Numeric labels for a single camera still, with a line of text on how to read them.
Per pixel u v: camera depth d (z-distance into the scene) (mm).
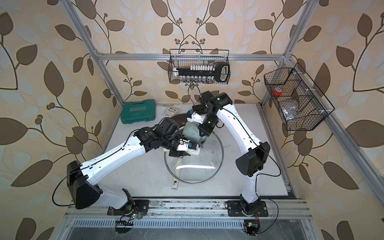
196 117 689
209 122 641
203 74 850
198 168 707
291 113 710
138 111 1116
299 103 722
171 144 611
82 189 389
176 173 753
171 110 1129
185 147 602
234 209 735
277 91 837
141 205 752
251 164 576
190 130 750
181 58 912
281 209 751
